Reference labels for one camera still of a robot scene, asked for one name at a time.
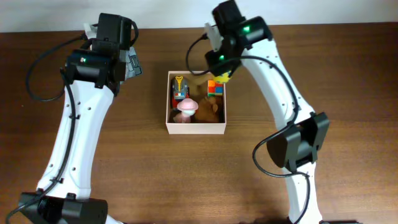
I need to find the yellow ball with dots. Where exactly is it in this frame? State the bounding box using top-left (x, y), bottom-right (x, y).
top-left (213, 71), bottom-right (231, 84)

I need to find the multicolour puzzle cube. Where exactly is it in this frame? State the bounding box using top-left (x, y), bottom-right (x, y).
top-left (207, 80), bottom-right (224, 97)

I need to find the red grey toy truck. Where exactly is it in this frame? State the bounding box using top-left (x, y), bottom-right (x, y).
top-left (170, 76), bottom-right (189, 110)

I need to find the brown plush toy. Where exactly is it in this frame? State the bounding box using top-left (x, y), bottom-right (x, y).
top-left (195, 96), bottom-right (223, 123)

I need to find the white pink toy duck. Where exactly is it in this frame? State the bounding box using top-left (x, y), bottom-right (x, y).
top-left (173, 98), bottom-right (198, 123)

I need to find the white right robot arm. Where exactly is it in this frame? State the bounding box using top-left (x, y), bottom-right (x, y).
top-left (205, 1), bottom-right (330, 223)

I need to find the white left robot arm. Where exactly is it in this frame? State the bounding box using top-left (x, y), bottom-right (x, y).
top-left (17, 13), bottom-right (142, 223)

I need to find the white cardboard box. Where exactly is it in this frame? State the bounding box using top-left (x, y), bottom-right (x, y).
top-left (165, 71), bottom-right (226, 134)

